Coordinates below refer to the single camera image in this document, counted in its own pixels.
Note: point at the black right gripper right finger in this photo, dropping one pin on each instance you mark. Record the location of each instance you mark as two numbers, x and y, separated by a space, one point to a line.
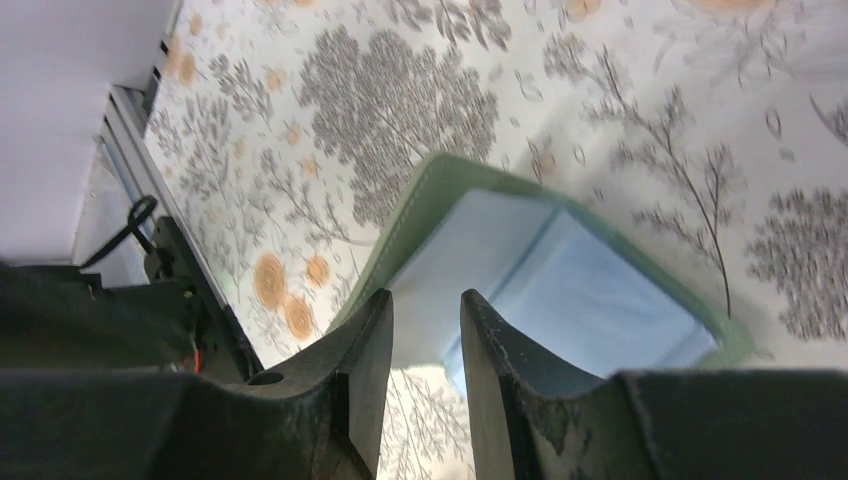
535 416

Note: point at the green card holder wallet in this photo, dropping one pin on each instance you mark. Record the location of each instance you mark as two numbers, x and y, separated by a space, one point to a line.
555 271

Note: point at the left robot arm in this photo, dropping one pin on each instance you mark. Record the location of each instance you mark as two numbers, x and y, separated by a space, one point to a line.
65 317

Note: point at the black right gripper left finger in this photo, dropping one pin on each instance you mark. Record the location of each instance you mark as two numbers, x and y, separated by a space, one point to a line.
317 415

